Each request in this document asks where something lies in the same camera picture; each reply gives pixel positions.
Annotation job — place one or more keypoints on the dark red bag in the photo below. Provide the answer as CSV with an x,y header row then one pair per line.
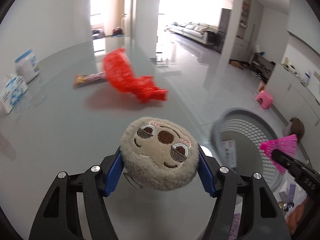
x,y
117,32

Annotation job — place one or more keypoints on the shoe rack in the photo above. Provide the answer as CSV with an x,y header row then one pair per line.
x,y
262,66

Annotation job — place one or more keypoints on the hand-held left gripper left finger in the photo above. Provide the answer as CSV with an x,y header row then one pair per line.
x,y
112,175

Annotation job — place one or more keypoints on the grey plastic basket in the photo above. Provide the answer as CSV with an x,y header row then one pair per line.
x,y
240,115

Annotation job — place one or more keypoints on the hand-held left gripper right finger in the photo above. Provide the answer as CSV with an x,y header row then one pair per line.
x,y
207,175

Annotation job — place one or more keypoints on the pink snack packet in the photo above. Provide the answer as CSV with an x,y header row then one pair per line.
x,y
85,78

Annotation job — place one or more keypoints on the white jar with blue lid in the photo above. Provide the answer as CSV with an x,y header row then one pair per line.
x,y
26,66

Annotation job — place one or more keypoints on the grey toothpaste box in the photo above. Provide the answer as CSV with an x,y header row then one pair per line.
x,y
228,152

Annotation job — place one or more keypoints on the brown round object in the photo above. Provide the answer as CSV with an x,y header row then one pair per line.
x,y
295,127

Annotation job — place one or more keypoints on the cardboard box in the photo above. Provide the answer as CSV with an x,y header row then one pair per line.
x,y
238,64

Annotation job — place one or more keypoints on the low white cabinet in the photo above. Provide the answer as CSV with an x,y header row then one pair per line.
x,y
292,92

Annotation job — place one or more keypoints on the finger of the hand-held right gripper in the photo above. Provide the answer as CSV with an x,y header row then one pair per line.
x,y
297,170

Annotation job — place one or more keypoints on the white bottle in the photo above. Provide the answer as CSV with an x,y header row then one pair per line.
x,y
306,78

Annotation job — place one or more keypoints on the pink plastic stool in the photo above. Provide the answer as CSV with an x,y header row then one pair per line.
x,y
264,100

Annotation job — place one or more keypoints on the grey sofa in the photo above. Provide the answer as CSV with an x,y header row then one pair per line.
x,y
195,31

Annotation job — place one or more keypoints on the red plastic bag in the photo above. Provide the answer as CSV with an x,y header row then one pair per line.
x,y
120,70

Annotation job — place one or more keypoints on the white blue tissue pack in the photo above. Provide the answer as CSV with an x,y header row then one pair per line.
x,y
12,93

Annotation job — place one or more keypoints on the tall white shelf cabinet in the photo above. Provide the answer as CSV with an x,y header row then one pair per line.
x,y
246,25

